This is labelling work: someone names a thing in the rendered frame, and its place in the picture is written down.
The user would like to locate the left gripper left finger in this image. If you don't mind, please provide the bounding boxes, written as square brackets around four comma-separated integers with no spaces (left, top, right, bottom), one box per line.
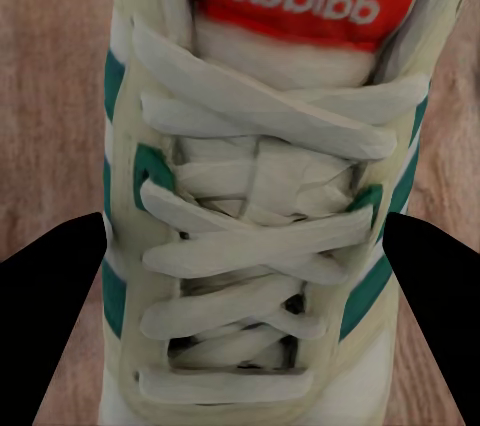
[0,212,107,426]

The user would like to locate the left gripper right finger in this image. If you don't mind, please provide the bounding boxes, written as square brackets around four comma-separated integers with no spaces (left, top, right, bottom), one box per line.
[382,212,480,426]

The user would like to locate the gym shoe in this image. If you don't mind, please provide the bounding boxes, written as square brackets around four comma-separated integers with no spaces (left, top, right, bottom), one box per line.
[97,0,465,426]

